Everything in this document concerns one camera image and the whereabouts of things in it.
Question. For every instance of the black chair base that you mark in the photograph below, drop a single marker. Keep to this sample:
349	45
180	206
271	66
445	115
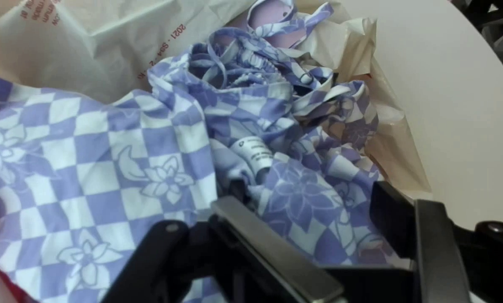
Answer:
501	25

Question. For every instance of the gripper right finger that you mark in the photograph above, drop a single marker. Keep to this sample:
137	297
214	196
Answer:
436	252

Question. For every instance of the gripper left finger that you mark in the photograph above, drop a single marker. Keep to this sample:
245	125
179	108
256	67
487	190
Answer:
251	235

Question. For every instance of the purple white checkered floral cloth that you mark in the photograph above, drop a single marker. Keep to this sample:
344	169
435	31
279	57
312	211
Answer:
91	147

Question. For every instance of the white plastic bag red print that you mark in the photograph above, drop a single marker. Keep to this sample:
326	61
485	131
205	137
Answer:
87	42

